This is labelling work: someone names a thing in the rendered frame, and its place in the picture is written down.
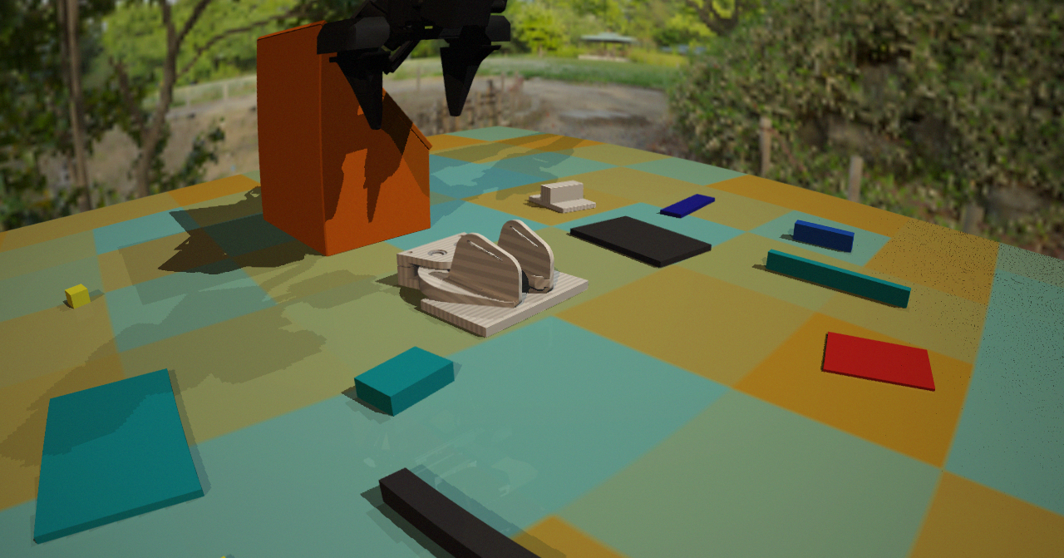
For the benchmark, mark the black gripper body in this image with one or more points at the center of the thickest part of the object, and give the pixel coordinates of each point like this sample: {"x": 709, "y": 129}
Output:
{"x": 366, "y": 35}

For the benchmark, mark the small yellow cube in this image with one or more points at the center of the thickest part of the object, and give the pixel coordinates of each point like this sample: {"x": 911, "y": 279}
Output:
{"x": 77, "y": 296}

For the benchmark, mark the teal flat plate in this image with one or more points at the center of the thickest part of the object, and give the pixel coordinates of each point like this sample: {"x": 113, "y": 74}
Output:
{"x": 110, "y": 453}

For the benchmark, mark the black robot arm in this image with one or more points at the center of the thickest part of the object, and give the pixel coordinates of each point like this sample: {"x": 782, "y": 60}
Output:
{"x": 445, "y": 13}

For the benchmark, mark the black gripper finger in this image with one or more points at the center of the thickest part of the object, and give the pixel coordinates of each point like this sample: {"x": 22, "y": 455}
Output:
{"x": 364, "y": 74}
{"x": 459, "y": 66}

